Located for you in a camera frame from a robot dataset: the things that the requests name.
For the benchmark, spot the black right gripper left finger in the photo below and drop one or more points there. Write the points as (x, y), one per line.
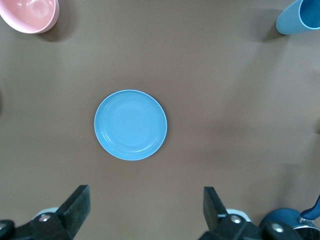
(75, 210)

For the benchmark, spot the blue plate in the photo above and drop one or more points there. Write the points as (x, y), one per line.
(130, 125)

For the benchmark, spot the dark blue saucepan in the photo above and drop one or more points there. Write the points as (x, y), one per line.
(280, 215)

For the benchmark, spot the pink bowl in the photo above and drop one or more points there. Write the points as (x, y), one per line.
(27, 15)

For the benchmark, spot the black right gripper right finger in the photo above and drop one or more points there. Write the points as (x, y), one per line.
(215, 212)

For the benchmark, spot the blue cup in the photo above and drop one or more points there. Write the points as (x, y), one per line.
(290, 22)

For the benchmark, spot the brown table mat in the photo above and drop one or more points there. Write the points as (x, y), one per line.
(200, 75)

